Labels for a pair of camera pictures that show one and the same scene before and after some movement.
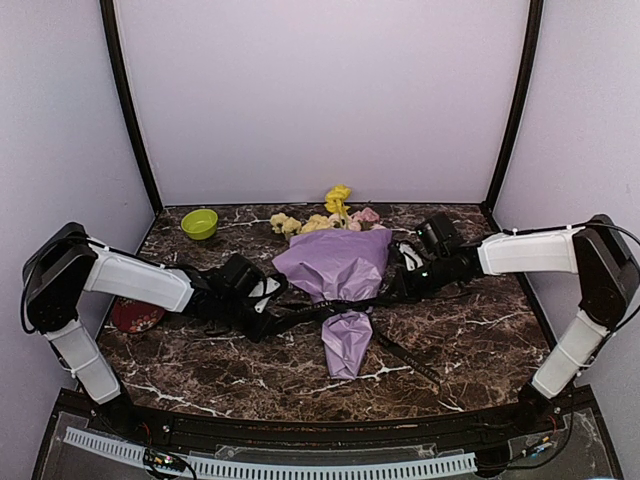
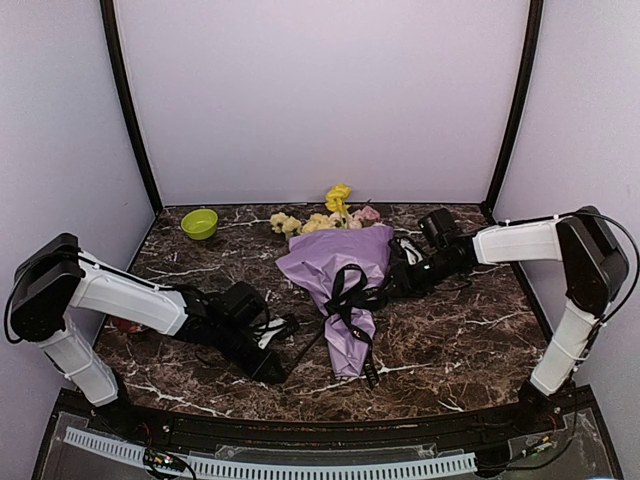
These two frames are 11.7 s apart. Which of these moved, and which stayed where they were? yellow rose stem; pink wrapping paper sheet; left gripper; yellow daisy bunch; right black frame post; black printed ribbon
Moved: left gripper; black printed ribbon
Stayed: pink wrapping paper sheet; right black frame post; yellow daisy bunch; yellow rose stem
